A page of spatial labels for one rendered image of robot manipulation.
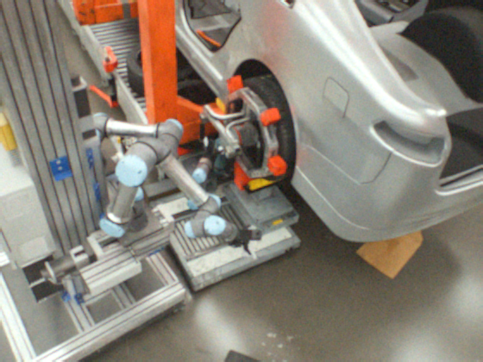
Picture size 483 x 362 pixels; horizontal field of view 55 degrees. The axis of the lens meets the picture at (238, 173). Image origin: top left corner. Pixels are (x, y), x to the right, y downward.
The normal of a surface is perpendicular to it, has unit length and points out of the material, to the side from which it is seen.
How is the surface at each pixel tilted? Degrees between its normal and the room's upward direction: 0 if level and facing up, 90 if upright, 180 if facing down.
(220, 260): 0
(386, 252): 1
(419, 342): 0
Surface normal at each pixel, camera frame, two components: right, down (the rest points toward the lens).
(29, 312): 0.07, -0.71
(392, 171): -0.40, 0.61
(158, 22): 0.48, 0.64
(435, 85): 0.25, -0.43
